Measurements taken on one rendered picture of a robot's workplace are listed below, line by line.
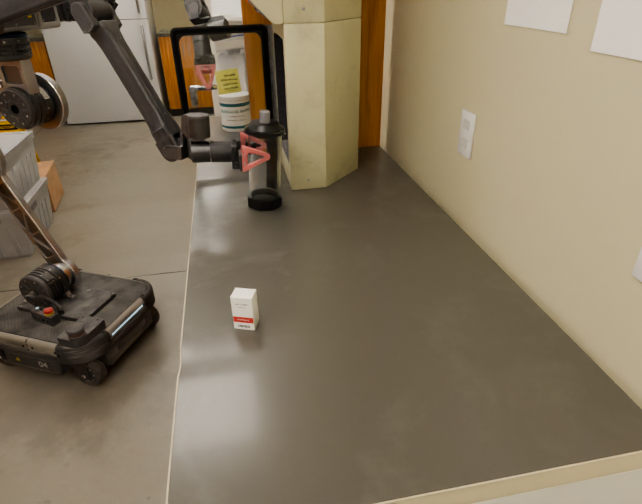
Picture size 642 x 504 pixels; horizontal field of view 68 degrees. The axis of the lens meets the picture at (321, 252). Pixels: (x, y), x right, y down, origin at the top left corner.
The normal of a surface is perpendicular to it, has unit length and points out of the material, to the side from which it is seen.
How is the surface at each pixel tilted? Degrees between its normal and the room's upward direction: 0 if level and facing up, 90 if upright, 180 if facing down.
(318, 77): 90
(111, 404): 0
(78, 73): 90
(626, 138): 90
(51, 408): 0
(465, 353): 0
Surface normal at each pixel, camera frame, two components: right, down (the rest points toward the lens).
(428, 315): -0.02, -0.87
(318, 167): 0.19, 0.49
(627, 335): -0.98, 0.11
